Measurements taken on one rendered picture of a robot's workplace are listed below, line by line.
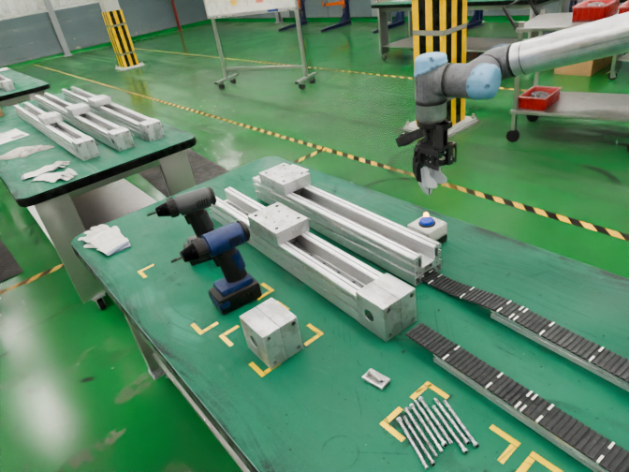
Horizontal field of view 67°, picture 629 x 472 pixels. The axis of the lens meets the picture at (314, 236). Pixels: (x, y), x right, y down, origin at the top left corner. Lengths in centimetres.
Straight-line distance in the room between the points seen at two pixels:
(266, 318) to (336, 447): 31
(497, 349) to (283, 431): 47
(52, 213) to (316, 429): 197
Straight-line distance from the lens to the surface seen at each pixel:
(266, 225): 135
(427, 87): 118
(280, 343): 105
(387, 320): 106
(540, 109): 410
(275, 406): 101
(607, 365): 106
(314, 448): 94
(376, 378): 101
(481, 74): 113
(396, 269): 127
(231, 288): 123
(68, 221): 268
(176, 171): 278
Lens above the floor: 154
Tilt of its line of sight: 31 degrees down
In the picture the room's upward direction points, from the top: 9 degrees counter-clockwise
